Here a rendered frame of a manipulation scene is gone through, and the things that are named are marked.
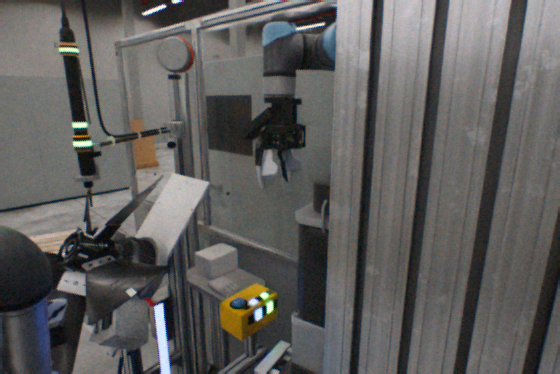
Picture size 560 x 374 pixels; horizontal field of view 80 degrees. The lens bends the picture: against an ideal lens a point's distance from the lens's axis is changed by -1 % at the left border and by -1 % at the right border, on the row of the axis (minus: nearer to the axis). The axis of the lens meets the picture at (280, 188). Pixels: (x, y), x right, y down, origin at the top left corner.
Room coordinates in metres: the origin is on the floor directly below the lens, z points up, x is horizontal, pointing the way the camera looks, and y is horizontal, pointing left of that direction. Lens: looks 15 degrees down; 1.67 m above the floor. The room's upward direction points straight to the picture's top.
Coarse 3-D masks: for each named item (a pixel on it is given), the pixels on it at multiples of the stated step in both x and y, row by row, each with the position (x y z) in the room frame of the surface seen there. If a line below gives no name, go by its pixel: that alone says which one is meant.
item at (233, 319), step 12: (252, 288) 0.99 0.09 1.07; (264, 288) 0.99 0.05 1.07; (228, 300) 0.92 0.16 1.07; (264, 300) 0.92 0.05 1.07; (228, 312) 0.88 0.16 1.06; (240, 312) 0.86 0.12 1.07; (252, 312) 0.88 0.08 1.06; (276, 312) 0.96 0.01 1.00; (228, 324) 0.89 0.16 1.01; (240, 324) 0.85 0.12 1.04; (252, 324) 0.88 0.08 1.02; (264, 324) 0.92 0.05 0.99; (240, 336) 0.85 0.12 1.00
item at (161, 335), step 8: (160, 304) 0.73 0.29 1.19; (160, 312) 0.72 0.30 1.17; (160, 320) 0.72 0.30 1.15; (160, 328) 0.72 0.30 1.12; (160, 336) 0.72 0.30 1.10; (160, 344) 0.72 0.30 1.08; (160, 352) 0.72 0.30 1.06; (160, 360) 0.72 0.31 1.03; (168, 360) 0.73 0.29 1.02; (168, 368) 0.73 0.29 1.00
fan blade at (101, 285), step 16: (96, 272) 0.88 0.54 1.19; (112, 272) 0.88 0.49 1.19; (128, 272) 0.87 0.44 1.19; (144, 272) 0.86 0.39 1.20; (160, 272) 0.84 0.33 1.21; (96, 288) 0.82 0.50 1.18; (112, 288) 0.81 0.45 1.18; (128, 288) 0.80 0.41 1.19; (96, 304) 0.76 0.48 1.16; (112, 304) 0.75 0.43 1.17; (96, 320) 0.72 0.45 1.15
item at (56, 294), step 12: (48, 300) 0.90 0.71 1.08; (72, 300) 0.92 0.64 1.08; (84, 300) 0.93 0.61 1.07; (72, 312) 0.89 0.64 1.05; (84, 312) 0.90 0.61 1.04; (72, 324) 0.87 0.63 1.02; (72, 336) 0.85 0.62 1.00; (60, 348) 0.82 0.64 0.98; (72, 348) 0.83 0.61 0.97; (60, 360) 0.80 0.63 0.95; (72, 360) 0.81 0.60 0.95; (60, 372) 0.78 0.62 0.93
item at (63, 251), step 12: (72, 240) 1.00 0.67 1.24; (84, 240) 0.98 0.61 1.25; (108, 240) 1.08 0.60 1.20; (60, 252) 0.99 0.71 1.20; (72, 252) 0.96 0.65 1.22; (84, 252) 0.96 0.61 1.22; (96, 252) 0.99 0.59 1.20; (108, 252) 1.03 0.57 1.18; (60, 264) 0.94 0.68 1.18; (72, 264) 0.94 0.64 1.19
